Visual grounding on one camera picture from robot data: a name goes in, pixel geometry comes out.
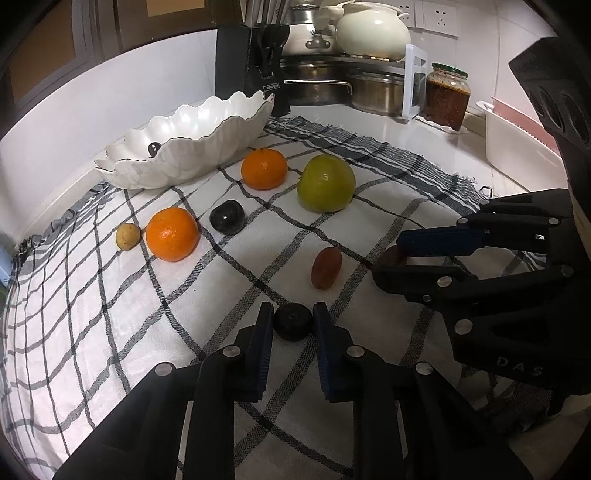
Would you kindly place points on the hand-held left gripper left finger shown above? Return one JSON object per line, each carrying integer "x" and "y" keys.
{"x": 262, "y": 355}

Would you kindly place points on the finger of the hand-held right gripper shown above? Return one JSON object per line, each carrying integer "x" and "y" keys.
{"x": 438, "y": 242}
{"x": 415, "y": 281}

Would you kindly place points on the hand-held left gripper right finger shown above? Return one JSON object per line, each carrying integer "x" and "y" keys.
{"x": 327, "y": 360}

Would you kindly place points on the red grape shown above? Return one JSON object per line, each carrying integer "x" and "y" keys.
{"x": 327, "y": 267}
{"x": 392, "y": 257}

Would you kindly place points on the dark purple grape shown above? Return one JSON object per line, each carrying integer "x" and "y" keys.
{"x": 292, "y": 321}
{"x": 227, "y": 218}
{"x": 153, "y": 148}

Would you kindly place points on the orange mandarin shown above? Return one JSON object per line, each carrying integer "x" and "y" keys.
{"x": 172, "y": 234}
{"x": 264, "y": 168}

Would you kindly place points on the small yellow-brown longan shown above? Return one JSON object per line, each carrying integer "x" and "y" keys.
{"x": 127, "y": 236}

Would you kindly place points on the white scalloped ceramic bowl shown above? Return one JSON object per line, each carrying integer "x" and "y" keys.
{"x": 184, "y": 157}

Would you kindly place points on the white dish drainer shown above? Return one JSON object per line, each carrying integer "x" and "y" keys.
{"x": 512, "y": 147}

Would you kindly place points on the glass jar of chili sauce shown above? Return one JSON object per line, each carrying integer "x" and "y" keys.
{"x": 447, "y": 99}

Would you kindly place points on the black white checkered cloth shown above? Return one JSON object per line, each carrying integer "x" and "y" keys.
{"x": 115, "y": 323}

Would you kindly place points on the stainless steel pots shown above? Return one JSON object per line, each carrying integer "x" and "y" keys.
{"x": 413, "y": 83}

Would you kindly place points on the steel cooking pot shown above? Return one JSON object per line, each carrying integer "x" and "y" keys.
{"x": 314, "y": 87}
{"x": 376, "y": 94}

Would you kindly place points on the white ceramic pot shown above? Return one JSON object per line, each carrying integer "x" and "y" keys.
{"x": 371, "y": 32}

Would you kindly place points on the black knife block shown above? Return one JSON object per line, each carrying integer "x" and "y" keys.
{"x": 235, "y": 69}

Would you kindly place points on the white wall socket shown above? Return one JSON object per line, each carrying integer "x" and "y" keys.
{"x": 400, "y": 7}
{"x": 438, "y": 14}

